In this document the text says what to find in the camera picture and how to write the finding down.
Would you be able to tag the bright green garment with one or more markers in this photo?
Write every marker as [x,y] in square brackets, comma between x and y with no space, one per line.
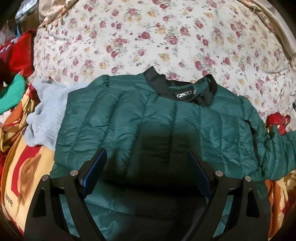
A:
[12,94]

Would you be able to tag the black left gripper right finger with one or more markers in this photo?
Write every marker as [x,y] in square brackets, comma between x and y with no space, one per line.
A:
[246,220]

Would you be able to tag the yellow red love blanket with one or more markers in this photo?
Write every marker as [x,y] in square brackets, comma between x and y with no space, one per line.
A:
[22,166]

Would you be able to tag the red garment pile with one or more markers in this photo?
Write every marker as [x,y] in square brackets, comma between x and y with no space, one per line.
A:
[18,57]

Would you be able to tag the dark green quilted puffer jacket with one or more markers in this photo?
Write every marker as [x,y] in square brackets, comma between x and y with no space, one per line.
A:
[147,124]

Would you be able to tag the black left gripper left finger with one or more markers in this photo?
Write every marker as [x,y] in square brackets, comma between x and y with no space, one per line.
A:
[58,210]

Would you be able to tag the light grey fleece sweatshirt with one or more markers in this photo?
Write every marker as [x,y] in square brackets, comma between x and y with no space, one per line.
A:
[45,121]

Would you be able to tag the small red cloth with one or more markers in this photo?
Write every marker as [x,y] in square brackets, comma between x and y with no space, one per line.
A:
[279,120]

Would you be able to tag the floral white quilt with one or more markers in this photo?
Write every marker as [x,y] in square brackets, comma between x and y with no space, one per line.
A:
[183,40]

